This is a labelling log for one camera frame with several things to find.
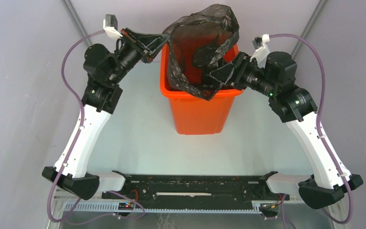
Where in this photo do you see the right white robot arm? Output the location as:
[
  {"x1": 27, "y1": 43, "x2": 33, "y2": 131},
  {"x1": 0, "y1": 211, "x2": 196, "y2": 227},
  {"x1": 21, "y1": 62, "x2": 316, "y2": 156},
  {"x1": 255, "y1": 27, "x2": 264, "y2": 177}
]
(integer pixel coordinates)
[{"x1": 209, "y1": 52, "x2": 363, "y2": 209}]

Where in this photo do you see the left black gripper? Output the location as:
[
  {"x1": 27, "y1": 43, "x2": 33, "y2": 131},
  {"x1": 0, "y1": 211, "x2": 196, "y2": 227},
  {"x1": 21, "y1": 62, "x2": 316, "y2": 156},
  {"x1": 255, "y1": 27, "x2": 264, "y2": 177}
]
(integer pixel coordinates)
[{"x1": 108, "y1": 28, "x2": 171, "y2": 85}]

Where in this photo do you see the white cable duct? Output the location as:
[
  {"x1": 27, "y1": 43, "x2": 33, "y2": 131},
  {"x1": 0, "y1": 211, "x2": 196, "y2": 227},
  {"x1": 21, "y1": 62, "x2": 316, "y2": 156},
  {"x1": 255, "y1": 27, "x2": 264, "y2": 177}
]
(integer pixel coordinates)
[{"x1": 75, "y1": 202, "x2": 261, "y2": 214}]

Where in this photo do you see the small electronics board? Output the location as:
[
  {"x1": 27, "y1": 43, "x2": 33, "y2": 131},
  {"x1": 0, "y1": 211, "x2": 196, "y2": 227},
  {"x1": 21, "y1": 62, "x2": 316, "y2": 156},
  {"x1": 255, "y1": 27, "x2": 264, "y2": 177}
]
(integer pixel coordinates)
[{"x1": 118, "y1": 202, "x2": 135, "y2": 210}]

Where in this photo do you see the orange plastic trash bin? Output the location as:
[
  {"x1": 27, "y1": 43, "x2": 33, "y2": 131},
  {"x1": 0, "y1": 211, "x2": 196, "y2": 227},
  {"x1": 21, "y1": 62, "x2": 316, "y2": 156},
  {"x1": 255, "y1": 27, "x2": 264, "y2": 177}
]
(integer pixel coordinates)
[{"x1": 160, "y1": 45, "x2": 243, "y2": 135}]

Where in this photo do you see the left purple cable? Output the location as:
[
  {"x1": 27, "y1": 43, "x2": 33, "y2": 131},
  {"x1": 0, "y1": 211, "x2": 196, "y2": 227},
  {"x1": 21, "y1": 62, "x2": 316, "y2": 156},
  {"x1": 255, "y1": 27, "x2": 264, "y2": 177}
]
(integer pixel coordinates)
[{"x1": 46, "y1": 30, "x2": 146, "y2": 224}]

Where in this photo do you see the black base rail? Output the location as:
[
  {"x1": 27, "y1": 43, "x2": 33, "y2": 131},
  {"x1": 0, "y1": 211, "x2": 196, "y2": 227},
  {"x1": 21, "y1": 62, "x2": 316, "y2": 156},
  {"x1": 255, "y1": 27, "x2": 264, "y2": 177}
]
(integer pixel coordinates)
[{"x1": 119, "y1": 174, "x2": 279, "y2": 210}]

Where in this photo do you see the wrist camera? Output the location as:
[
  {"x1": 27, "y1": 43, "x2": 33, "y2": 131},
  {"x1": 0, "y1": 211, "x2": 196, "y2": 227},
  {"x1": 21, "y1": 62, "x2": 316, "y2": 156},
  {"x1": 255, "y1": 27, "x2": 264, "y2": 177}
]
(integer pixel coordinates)
[
  {"x1": 251, "y1": 33, "x2": 270, "y2": 63},
  {"x1": 103, "y1": 14, "x2": 122, "y2": 41}
]

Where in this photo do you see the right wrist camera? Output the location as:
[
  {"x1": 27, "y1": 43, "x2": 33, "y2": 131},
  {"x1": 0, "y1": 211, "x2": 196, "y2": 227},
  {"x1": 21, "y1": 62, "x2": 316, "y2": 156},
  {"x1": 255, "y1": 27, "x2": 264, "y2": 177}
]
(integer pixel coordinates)
[{"x1": 251, "y1": 33, "x2": 270, "y2": 63}]

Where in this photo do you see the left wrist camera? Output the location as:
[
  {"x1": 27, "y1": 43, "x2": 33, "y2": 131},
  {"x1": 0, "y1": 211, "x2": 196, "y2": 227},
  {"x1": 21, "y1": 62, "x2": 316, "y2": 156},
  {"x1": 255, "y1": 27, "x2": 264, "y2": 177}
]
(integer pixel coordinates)
[{"x1": 103, "y1": 14, "x2": 122, "y2": 41}]

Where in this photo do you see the black plastic trash bag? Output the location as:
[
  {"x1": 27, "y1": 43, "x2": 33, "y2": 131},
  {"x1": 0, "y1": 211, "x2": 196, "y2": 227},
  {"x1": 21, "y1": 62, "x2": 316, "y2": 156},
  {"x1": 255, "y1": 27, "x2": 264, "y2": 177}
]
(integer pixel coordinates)
[{"x1": 163, "y1": 4, "x2": 240, "y2": 101}]

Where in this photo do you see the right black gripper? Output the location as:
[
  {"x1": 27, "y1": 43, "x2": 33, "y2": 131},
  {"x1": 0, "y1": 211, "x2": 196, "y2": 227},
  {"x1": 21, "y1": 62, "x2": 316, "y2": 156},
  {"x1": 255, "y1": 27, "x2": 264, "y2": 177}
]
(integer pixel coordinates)
[{"x1": 208, "y1": 51, "x2": 277, "y2": 98}]

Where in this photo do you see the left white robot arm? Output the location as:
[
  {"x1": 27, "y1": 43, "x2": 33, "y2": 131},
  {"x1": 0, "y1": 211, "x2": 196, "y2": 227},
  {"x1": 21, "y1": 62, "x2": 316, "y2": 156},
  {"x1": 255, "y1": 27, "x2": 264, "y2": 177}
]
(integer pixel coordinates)
[{"x1": 42, "y1": 27, "x2": 170, "y2": 200}]

